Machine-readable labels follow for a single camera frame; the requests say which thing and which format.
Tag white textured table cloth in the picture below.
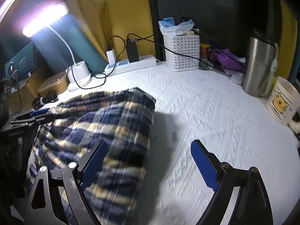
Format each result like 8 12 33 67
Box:
9 63 300 225

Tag bundled black cable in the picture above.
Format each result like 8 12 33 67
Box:
31 91 59 109

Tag purple cloth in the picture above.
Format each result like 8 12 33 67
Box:
210 49 245 73

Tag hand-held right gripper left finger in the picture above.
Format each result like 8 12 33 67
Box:
23 139 108 225

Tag stainless steel tumbler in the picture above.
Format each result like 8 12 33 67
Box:
242 28 278 98

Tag blue plaid shirt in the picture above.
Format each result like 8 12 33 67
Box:
27 87 157 225

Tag dark window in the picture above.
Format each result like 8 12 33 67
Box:
145 0 282 62

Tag dark screen monitor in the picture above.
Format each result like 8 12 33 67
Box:
5 41 37 80

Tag white desk lamp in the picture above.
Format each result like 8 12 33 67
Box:
22 2 92 92

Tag clear plastic bag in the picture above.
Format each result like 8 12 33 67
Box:
158 17 195 36

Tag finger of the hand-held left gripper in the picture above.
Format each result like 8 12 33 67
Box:
0 123 39 146
9 108 51 125

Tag white perforated basket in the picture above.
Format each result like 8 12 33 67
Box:
163 33 201 72

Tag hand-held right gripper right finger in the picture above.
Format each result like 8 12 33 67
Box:
190 139 273 225

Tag white bear print mug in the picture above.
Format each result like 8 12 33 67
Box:
266 76 300 132

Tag white charger plug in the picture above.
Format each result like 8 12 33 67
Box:
106 49 116 64

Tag brown cardboard box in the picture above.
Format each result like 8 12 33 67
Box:
9 70 48 113

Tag white papers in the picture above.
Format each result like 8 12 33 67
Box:
220 68 245 85

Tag yellow curtain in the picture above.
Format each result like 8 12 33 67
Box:
279 0 299 80
62 0 155 73

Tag black power adapter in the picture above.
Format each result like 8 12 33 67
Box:
126 39 140 63

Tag white power strip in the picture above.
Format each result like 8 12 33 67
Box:
104 54 157 75

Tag small yellow jar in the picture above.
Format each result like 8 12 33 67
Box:
200 43 211 59

